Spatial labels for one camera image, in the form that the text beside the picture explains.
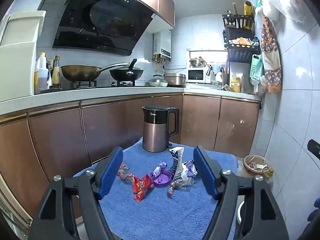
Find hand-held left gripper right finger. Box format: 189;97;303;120
193;145;290;240

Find red snack wrapper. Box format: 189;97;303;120
132;174;154;202

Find black bin with white rim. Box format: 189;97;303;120
236;200;244;227

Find yellow package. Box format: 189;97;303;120
230;75;244;92

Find purple plastic lid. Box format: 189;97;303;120
151;169;173;187

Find small beige bin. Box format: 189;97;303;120
243;154;272;178

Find black frying pan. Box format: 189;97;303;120
109;58;145;81

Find cooking oil bottle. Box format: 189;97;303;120
34;52;49;94

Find red silver candy wrapper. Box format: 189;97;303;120
117;164;134;180

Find white water heater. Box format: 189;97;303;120
153;30;172;61

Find purple white candy wrapper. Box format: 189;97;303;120
151;162;167;178

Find floral apron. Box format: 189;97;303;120
261;15;282;93

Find brown base cabinets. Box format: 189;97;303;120
0;92;262;228

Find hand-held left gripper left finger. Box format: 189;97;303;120
27;146;124;240

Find small purple wrapper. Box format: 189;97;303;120
184;160;198;177

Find white microwave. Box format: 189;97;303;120
187;67;212;84

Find white plastic bags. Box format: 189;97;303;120
261;0;308;23

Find steel pot with lid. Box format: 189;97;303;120
145;74;169;87

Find white appliance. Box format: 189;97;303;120
0;10;47;103

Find blue towel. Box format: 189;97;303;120
72;137;238;240

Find black range hood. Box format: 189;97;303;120
52;0;157;56

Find brass coloured wok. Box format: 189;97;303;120
61;62;130;82

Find person's right hand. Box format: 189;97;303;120
308;209;320;223

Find black dish rack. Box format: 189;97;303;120
222;14;262;66

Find gas stove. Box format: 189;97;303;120
40;79;148;91

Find brown wall cabinets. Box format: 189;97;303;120
147;0;175;28

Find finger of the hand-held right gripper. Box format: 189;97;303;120
307;139;320;159

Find rice cooker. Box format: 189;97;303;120
164;73;186;86

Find blue dishcloth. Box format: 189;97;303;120
211;64;225;75

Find dark sauce bottle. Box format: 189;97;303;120
51;55;62;88

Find clear plastic wrapper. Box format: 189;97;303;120
167;176;198;196

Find glass lidded pot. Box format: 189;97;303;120
189;57;207;68

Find small white milk carton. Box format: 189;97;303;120
169;147;185;180

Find green hanging bag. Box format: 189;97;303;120
250;54;264;86

